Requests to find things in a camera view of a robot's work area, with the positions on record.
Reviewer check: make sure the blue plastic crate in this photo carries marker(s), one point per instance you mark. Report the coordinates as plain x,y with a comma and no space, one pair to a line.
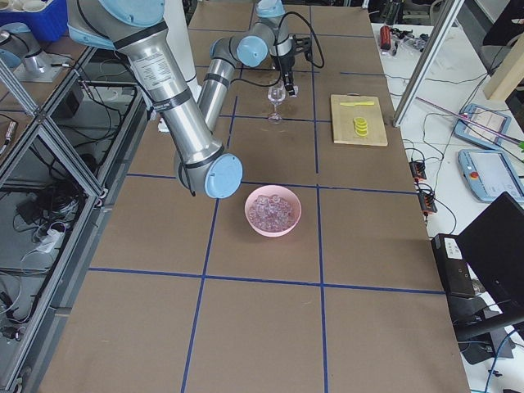
48,24

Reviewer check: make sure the clear wine glass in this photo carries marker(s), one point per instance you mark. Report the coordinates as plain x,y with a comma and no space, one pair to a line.
276,95

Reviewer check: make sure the red cylinder object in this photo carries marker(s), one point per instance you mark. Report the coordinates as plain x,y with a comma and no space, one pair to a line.
385,38

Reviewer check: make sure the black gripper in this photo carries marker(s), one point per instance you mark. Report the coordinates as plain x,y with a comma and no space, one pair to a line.
285,63

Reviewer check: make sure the aluminium frame post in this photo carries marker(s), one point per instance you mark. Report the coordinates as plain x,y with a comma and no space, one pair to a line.
438,34

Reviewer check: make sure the black box with label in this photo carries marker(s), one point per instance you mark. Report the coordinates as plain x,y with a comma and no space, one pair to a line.
452,267

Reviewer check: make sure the wooden plank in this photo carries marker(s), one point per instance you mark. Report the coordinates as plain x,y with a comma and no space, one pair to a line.
508,75

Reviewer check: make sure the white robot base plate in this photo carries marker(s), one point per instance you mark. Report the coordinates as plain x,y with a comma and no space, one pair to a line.
180,61

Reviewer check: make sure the pile of clear ice cubes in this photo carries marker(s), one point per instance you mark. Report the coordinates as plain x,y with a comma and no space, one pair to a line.
271,213

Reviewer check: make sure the orange black connector block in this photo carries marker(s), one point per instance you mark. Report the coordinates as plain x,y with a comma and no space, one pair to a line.
417,169

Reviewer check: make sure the single clear ice cube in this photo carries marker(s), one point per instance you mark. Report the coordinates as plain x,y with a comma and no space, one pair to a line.
293,92

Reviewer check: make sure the black monitor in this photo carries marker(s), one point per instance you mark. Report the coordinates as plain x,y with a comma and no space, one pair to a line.
492,245

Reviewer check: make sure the yellow plastic knife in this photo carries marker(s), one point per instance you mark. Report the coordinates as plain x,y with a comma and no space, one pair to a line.
353,104

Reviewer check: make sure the blue grey teach pendant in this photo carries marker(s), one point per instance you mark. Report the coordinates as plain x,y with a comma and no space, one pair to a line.
491,119

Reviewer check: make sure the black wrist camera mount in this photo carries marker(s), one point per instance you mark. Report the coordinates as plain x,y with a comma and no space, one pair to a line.
302,46

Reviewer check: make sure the bamboo cutting board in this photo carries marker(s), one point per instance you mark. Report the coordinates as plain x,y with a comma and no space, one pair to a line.
343,125

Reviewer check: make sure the pink bowl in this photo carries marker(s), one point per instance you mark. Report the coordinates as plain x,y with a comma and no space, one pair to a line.
280,191

